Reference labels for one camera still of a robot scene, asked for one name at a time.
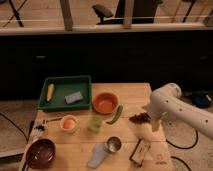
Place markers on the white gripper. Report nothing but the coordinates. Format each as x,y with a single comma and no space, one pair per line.
155,114

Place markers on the dark red grape bunch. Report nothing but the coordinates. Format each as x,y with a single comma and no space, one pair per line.
140,118

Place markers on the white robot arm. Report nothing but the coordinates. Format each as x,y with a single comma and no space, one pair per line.
166,99

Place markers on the red orange bowl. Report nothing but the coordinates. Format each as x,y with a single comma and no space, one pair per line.
105,103

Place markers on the dark maroon bowl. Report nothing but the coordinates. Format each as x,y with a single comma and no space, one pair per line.
41,154

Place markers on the green pepper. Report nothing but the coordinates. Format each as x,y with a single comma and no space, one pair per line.
116,116

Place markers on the small steel cup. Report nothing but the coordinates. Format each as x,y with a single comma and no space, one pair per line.
113,144

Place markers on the dark blue floor object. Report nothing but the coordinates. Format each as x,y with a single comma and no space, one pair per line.
201,100

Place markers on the small green cup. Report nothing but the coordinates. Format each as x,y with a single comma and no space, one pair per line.
95,124

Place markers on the grey cloth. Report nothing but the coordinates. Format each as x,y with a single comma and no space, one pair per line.
99,154

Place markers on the grey blue sponge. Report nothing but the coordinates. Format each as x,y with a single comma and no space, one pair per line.
74,97

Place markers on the white cup orange inside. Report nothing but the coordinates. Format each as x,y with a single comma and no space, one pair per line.
68,124

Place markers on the green plastic tray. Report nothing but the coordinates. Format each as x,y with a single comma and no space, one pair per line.
64,86

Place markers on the yellow corn cob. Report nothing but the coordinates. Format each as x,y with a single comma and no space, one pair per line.
50,92

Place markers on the small metal spoon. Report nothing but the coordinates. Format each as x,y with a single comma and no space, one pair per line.
52,119

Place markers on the black office chair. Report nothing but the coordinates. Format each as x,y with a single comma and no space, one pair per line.
128,12

